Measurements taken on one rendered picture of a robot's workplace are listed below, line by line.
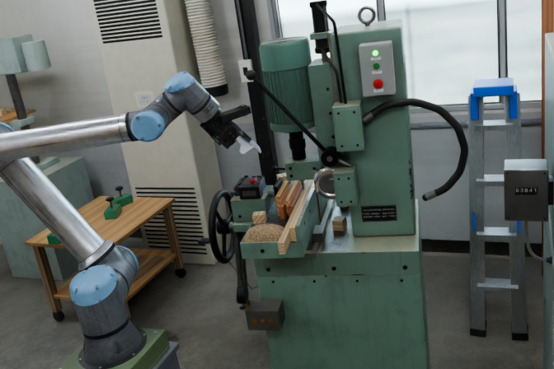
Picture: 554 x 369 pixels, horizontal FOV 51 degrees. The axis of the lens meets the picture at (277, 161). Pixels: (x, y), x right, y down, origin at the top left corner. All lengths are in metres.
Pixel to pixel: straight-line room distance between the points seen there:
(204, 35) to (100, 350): 2.01
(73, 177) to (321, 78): 2.56
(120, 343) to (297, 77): 1.04
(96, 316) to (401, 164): 1.10
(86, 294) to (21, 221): 2.26
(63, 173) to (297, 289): 2.37
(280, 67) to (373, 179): 0.49
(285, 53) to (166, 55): 1.58
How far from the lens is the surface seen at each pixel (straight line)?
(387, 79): 1.85
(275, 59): 1.97
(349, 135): 1.88
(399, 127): 1.95
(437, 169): 3.43
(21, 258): 4.32
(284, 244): 1.82
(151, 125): 1.75
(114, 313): 1.99
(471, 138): 2.68
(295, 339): 2.24
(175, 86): 1.85
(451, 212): 3.53
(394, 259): 2.01
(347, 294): 2.09
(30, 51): 3.88
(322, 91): 1.98
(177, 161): 3.62
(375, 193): 2.03
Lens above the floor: 1.73
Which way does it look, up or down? 18 degrees down
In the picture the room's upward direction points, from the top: 8 degrees counter-clockwise
